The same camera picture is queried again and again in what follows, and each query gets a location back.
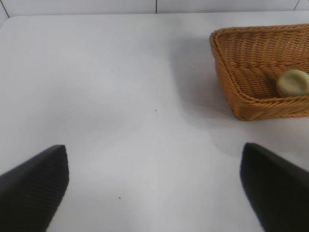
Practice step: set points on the brown woven wicker basket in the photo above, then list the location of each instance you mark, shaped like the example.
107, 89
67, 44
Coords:
243, 72

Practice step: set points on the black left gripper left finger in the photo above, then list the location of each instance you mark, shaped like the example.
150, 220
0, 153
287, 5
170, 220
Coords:
31, 188

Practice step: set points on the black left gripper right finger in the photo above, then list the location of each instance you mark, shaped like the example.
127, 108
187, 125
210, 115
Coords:
277, 188

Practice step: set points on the pale yellow egg yolk pastry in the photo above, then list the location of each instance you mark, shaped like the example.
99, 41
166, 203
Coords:
293, 83

